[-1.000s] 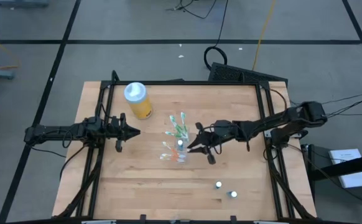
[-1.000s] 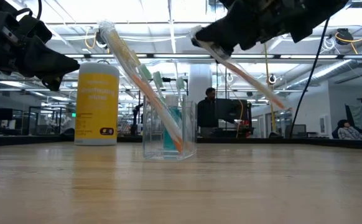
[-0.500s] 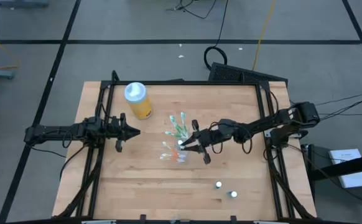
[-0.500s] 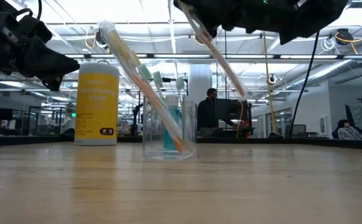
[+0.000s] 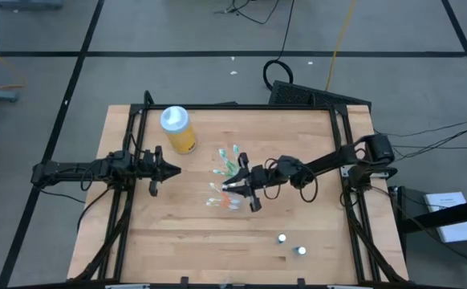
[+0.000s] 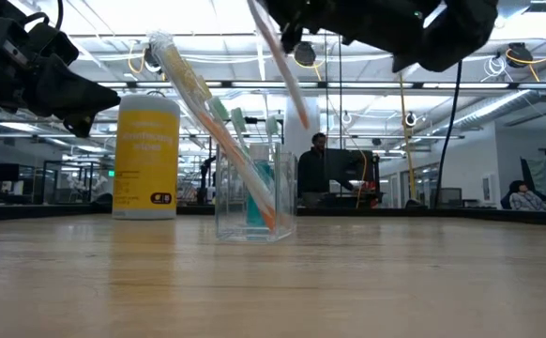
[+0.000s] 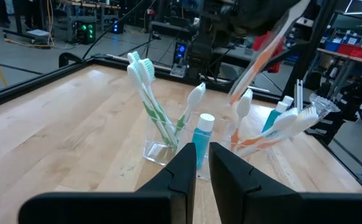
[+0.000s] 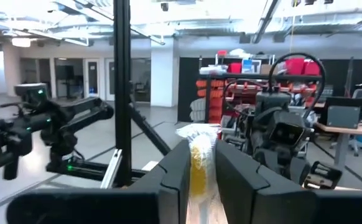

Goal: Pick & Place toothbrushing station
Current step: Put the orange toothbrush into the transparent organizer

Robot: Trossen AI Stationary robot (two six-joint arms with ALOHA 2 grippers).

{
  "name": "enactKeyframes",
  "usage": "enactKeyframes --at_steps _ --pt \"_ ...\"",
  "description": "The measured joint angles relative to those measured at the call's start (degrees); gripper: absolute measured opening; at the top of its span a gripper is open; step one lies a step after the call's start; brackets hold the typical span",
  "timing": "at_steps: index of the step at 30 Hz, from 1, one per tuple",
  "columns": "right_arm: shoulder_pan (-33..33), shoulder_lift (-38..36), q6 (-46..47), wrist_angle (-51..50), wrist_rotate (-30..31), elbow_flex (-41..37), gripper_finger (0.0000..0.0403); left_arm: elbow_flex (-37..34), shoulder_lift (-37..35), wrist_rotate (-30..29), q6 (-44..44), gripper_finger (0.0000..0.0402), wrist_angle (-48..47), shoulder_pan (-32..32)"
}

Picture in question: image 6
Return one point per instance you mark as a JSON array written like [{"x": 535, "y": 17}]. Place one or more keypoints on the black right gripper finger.
[
  {"x": 327, "y": 16},
  {"x": 289, "y": 23}
]

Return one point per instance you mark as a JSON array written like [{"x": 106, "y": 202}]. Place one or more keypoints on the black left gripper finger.
[
  {"x": 71, "y": 91},
  {"x": 80, "y": 126}
]

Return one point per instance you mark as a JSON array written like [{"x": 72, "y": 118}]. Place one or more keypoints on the teal toothpaste tube white cap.
[{"x": 259, "y": 154}]

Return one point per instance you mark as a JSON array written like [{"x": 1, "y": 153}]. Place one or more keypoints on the yellow wipes canister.
[{"x": 146, "y": 164}]

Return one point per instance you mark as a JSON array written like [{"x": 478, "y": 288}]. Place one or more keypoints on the black monitor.
[{"x": 353, "y": 164}]

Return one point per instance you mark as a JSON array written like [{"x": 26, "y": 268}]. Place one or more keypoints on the standing person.
[{"x": 311, "y": 173}]

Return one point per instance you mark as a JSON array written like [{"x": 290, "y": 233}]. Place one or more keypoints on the clear acrylic toothbrush holder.
[{"x": 235, "y": 232}]

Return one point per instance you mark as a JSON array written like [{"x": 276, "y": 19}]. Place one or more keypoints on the seated person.
[{"x": 526, "y": 199}]

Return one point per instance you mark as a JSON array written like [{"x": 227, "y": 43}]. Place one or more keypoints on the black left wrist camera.
[{"x": 52, "y": 44}]

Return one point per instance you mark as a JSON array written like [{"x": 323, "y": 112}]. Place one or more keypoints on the black aluminium table frame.
[{"x": 43, "y": 212}]

